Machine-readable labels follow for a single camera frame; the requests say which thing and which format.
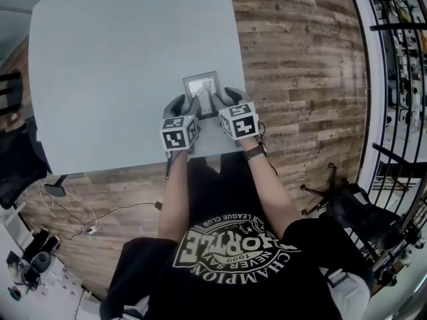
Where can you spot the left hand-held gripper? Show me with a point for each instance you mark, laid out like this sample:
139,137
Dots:
175,138

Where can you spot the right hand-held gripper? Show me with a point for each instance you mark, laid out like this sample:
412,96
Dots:
241,125

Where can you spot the small grey picture frame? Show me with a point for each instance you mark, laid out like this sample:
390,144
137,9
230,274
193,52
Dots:
201,87

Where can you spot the person's right forearm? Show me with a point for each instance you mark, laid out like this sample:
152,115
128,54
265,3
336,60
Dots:
267,192

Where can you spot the person's left forearm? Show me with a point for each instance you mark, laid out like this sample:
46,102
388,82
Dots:
173,195

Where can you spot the grey table top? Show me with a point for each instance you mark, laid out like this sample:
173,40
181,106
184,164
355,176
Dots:
116,78

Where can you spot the black wristwatch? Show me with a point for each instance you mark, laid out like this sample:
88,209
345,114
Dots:
255,152

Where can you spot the black power adapter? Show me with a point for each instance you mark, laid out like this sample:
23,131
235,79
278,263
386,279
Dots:
158,206

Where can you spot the black printed t-shirt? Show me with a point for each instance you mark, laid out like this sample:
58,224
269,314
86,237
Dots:
233,218

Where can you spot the black metal railing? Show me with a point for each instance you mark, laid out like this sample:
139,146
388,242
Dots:
373,78

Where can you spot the black mesh office chair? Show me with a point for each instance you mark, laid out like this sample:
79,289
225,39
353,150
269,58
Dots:
16,158

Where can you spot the display of assorted small goods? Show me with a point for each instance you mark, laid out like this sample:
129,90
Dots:
407,62

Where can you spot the black cylindrical speaker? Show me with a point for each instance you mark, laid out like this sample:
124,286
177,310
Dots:
36,245

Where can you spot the grey round speaker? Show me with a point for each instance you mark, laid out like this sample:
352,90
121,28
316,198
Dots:
40,261

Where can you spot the white side table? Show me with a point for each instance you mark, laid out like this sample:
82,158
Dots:
50,288

